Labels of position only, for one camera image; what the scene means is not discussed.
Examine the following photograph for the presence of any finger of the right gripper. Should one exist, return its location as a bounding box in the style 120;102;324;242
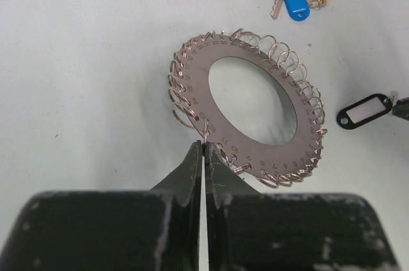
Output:
390;97;409;120

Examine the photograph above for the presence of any metal disc with keyrings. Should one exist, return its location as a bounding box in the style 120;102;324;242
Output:
167;29;326;189

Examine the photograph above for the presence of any lower blue key tag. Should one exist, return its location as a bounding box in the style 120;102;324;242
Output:
284;0;310;21

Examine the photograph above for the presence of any black key tag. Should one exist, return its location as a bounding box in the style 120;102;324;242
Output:
336;93;393;130

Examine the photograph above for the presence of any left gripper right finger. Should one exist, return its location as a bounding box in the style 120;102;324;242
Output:
205;143;400;270

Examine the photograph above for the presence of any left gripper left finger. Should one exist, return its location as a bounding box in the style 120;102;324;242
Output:
1;141;203;270

